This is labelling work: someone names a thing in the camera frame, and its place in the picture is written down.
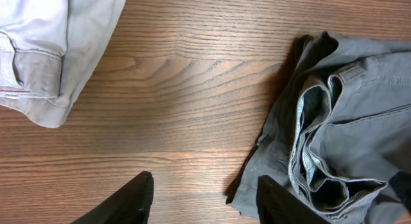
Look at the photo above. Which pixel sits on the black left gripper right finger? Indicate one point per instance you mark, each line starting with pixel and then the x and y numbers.
pixel 277 206

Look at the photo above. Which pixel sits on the grey shorts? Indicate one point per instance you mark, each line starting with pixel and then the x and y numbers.
pixel 338 132

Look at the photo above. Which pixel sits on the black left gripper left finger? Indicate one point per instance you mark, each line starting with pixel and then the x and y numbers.
pixel 128 205

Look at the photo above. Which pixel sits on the beige folded shorts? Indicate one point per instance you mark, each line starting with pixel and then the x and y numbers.
pixel 49 50

